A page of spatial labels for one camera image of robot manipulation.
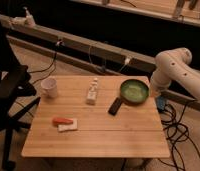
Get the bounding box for green frying pan black handle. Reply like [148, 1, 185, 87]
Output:
[108, 79, 150, 116]

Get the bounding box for long grey beam rail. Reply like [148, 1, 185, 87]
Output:
[0, 14, 200, 111]

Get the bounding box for white bottle on table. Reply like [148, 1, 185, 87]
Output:
[86, 78, 98, 105]

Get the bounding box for white cup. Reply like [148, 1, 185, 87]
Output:
[41, 78, 58, 98]

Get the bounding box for black floor cables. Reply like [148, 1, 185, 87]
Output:
[158, 99, 200, 171]

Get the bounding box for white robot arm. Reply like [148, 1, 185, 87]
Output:
[150, 48, 200, 102]

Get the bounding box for black office chair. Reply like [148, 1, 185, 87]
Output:
[0, 22, 40, 171]

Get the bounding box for orange carrot toy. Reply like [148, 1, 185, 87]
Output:
[52, 117, 73, 126]

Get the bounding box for blue box on floor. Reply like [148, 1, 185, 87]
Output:
[155, 96, 166, 111]

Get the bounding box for white cable on rail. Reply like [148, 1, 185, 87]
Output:
[87, 42, 131, 75]

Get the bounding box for black cable left floor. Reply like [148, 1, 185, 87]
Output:
[27, 40, 64, 85]

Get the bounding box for wooden table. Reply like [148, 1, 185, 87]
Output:
[22, 76, 170, 158]

